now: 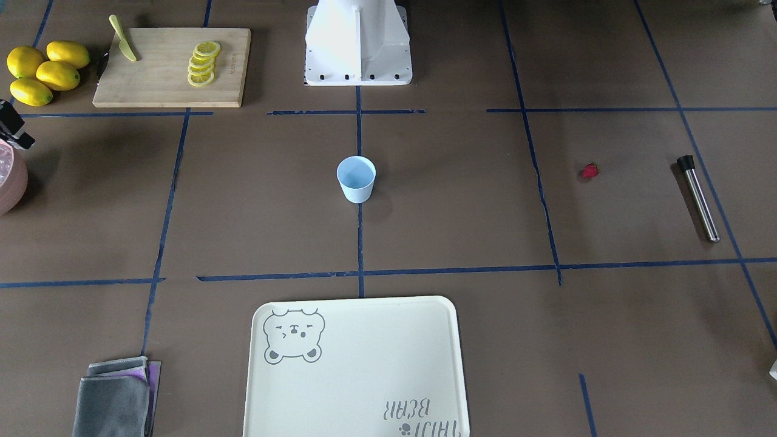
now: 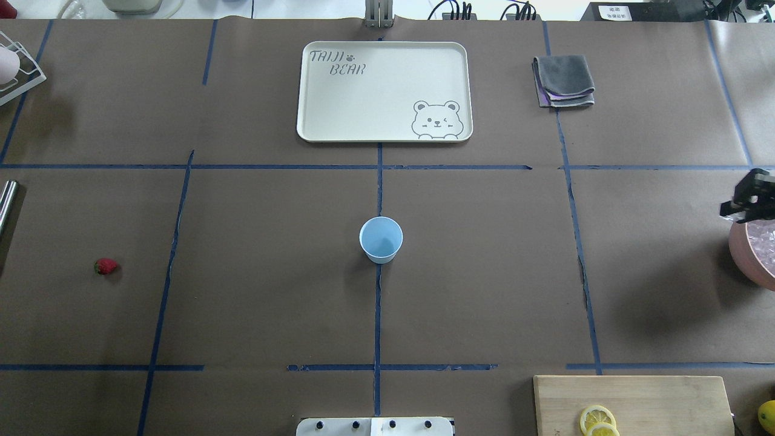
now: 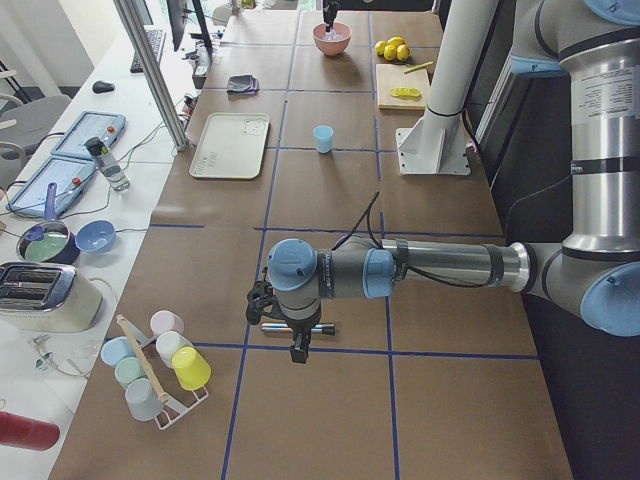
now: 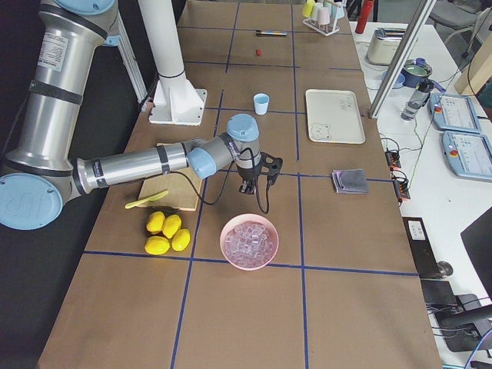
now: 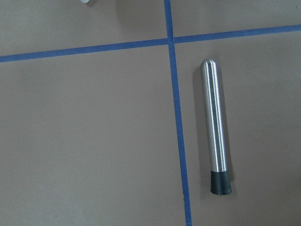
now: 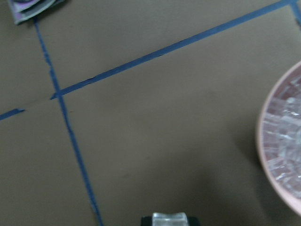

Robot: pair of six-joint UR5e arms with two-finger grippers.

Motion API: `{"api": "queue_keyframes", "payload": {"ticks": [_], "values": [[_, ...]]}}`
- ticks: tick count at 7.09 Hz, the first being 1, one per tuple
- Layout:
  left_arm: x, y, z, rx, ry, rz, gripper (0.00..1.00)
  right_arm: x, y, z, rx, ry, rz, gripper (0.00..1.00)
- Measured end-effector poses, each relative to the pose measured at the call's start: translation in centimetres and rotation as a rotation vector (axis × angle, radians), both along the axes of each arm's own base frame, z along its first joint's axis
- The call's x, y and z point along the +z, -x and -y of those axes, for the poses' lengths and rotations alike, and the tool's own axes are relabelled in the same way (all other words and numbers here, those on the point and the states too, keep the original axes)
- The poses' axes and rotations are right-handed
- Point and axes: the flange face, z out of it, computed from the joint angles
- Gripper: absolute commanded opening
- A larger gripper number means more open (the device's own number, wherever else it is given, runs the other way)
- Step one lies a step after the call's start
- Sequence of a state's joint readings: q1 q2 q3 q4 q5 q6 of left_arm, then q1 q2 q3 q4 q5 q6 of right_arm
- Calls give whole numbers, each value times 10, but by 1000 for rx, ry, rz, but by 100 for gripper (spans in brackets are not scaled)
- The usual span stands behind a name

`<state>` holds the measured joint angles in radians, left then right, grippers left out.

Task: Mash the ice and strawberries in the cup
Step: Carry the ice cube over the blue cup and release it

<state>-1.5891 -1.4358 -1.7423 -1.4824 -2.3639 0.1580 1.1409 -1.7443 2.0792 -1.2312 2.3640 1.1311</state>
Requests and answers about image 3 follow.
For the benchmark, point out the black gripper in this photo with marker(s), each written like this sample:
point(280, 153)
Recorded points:
point(329, 10)
point(299, 328)

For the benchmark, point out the light blue cup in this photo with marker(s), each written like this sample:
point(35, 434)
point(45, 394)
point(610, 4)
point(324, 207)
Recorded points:
point(323, 136)

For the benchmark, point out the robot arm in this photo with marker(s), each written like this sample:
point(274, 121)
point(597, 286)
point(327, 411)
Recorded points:
point(593, 273)

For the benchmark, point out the clear ice cube pile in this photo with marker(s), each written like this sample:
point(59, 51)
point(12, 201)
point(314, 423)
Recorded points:
point(333, 36)

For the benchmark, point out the yellow cup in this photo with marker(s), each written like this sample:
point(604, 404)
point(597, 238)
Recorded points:
point(191, 369)

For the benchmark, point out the white cup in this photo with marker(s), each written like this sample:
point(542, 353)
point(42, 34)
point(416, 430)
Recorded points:
point(168, 343)

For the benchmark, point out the pink cup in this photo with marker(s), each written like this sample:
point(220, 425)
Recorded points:
point(164, 320)

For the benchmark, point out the white cup rack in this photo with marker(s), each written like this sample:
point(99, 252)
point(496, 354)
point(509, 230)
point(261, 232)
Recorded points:
point(174, 409)

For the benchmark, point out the grey cup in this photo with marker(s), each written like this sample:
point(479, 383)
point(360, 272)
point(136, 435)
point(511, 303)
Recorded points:
point(142, 401)

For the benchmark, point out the green cup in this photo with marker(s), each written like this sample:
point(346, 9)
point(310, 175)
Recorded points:
point(128, 370)

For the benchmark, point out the blue cup on rack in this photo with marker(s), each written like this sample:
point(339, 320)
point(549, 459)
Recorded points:
point(115, 350)

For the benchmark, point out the pink bowl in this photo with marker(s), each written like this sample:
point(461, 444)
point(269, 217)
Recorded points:
point(332, 42)

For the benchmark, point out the steel muddler black tip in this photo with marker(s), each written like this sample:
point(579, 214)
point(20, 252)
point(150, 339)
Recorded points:
point(322, 329)

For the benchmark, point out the yellow lemon pile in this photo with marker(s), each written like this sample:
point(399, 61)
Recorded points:
point(393, 49)

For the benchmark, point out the wooden cutting board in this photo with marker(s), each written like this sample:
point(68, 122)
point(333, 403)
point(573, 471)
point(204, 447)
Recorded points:
point(389, 76)

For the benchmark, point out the green knife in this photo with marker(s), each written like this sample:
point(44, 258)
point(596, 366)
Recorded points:
point(418, 67)

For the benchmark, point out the lemon slices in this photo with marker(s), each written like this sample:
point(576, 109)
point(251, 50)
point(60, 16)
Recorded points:
point(405, 93)

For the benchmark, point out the grey folded cloth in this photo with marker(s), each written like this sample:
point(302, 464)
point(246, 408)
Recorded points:
point(245, 84)

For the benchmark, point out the cream bear tray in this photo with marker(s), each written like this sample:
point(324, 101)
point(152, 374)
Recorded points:
point(231, 146)

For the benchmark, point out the blue bowl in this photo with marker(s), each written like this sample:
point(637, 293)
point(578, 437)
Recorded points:
point(96, 237)

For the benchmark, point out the black computer mouse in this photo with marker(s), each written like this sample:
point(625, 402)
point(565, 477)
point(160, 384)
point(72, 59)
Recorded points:
point(100, 87)

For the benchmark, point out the clear water bottle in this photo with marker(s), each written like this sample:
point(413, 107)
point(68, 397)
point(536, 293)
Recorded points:
point(107, 164)

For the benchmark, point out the far teach pendant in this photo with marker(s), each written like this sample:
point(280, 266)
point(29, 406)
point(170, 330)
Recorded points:
point(105, 125)

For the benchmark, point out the teach pendant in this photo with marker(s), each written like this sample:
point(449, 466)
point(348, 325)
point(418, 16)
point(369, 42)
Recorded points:
point(70, 175)
point(105, 125)

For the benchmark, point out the cream toaster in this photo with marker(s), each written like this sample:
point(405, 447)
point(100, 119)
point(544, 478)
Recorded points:
point(54, 298)

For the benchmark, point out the blue saucepan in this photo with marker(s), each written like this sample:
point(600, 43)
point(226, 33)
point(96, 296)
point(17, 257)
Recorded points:
point(51, 240)

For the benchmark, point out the near teach pendant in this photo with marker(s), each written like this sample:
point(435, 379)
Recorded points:
point(70, 175)

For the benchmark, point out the red bottle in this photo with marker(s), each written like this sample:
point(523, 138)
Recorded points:
point(27, 433)

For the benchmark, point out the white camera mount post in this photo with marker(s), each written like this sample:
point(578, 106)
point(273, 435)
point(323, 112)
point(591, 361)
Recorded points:
point(435, 145)

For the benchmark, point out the aluminium frame post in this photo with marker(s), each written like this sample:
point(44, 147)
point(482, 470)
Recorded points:
point(136, 32)

